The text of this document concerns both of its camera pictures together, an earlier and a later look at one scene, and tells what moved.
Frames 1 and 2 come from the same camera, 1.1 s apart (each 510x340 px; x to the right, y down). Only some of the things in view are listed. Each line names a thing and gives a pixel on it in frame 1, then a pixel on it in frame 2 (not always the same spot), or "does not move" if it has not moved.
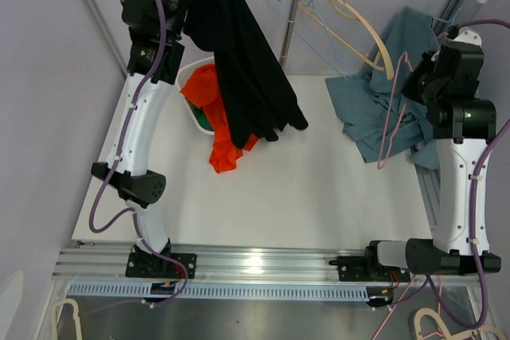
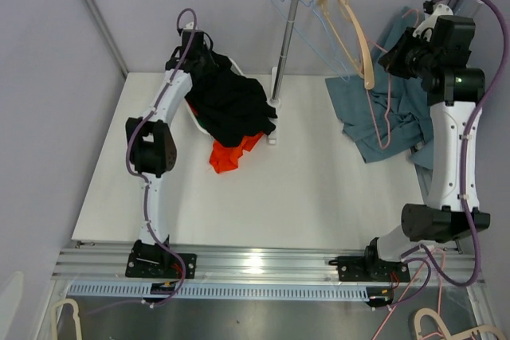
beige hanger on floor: [451, 335] does not move
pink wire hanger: [381, 166] → [390, 87]
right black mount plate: [358, 269] does not move
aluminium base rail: [107, 261] does not move
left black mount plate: [149, 265] does not move
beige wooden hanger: [378, 64] → [366, 70]
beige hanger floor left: [76, 315] does not move
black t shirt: [256, 99] → [232, 108]
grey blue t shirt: [381, 121] does not move
